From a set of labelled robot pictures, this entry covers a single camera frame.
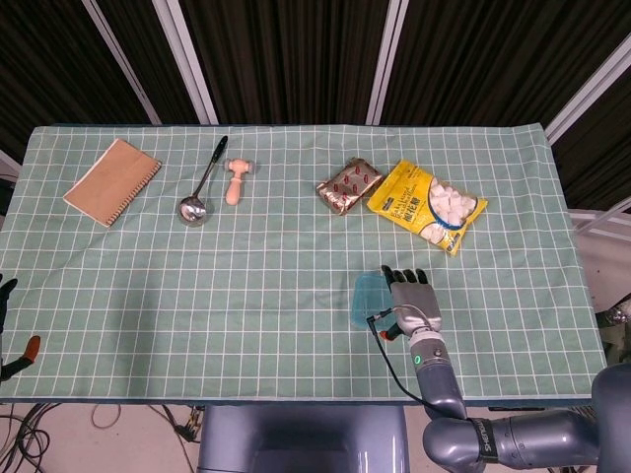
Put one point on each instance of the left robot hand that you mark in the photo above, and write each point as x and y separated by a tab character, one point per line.
7	367

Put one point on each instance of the blue-grey robot torso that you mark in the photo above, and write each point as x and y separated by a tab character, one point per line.
305	443

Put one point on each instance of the silver red snack packet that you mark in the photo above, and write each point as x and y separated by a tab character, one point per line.
347	187

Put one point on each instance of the green checked tablecloth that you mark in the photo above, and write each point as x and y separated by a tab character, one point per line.
197	320

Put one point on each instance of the white frame post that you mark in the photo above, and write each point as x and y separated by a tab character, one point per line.
387	64
187	64
591	88
123	64

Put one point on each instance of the black pleated curtain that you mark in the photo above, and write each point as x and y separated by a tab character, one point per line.
296	59

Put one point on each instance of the wooden toy mallet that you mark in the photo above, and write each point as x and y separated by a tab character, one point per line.
234	187

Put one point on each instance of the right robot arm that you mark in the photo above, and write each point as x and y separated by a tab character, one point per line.
532	438

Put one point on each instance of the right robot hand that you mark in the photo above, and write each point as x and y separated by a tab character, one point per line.
416	305

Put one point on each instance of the brown spiral notebook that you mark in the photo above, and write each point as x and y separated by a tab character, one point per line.
111	182

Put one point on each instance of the white frame bars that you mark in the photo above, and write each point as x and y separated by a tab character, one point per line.
599	222

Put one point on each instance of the yellow marshmallow bag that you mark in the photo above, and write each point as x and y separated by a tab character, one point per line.
409	197

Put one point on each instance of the blue plastic lid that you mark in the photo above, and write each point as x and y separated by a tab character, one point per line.
372	300

